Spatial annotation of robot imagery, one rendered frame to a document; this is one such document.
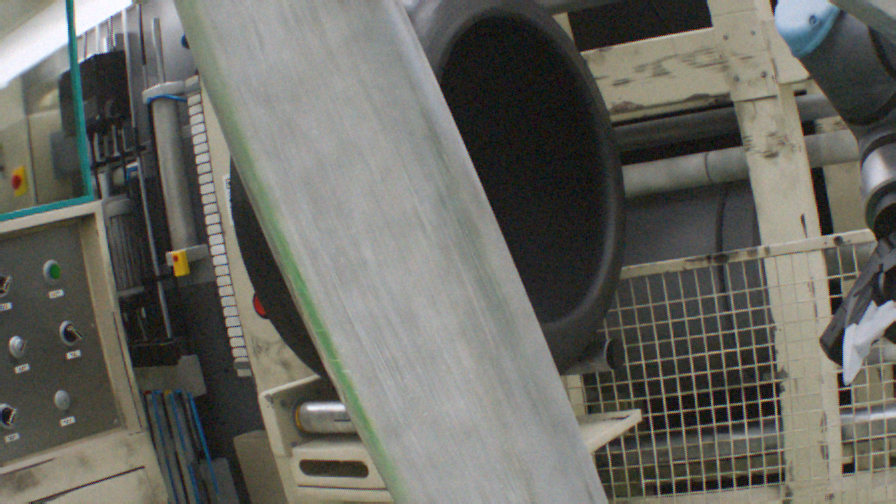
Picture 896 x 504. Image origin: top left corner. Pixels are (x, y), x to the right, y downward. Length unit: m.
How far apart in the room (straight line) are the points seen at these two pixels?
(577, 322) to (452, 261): 0.99
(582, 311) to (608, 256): 0.11
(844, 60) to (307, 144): 0.49
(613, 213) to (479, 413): 1.11
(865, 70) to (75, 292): 1.30
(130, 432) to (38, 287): 0.28
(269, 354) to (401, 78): 1.22
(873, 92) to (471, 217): 0.46
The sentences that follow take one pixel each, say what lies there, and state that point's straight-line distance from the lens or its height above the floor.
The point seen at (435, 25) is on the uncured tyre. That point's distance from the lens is 1.41.
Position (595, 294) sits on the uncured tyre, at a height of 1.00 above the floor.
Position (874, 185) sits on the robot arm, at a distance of 0.92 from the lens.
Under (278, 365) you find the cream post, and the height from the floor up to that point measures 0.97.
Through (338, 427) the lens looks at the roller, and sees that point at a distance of 1.59.
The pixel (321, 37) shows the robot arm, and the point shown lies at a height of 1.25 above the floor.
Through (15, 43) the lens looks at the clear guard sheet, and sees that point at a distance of 1.78.
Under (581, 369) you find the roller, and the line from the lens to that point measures 1.68.
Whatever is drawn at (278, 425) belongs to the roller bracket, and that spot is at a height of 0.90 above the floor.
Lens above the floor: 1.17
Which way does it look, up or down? 3 degrees down
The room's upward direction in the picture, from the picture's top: 11 degrees counter-clockwise
